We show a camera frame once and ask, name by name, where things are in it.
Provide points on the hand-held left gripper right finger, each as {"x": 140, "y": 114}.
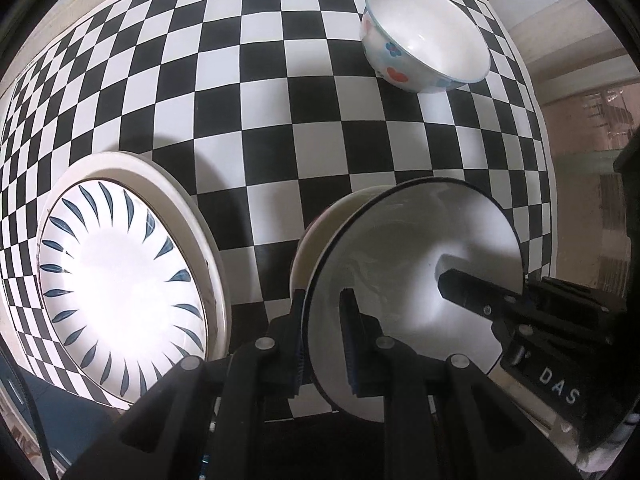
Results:
{"x": 350, "y": 345}

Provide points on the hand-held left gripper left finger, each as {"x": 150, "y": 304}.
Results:
{"x": 298, "y": 345}

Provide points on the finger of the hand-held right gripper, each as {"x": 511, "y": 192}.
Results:
{"x": 475, "y": 295}

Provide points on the white bowl with dark rim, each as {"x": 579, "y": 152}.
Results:
{"x": 400, "y": 260}

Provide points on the white plate with floral print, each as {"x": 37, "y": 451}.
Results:
{"x": 202, "y": 270}
{"x": 221, "y": 290}

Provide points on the plain white bowl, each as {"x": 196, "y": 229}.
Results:
{"x": 320, "y": 240}

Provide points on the blue striped white plate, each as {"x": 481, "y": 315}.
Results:
{"x": 120, "y": 285}

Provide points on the white bowl with flower print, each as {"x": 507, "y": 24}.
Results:
{"x": 430, "y": 35}

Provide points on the frosted glass sliding door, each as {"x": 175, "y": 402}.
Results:
{"x": 590, "y": 125}

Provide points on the black white checkered tablecloth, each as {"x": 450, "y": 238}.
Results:
{"x": 280, "y": 135}

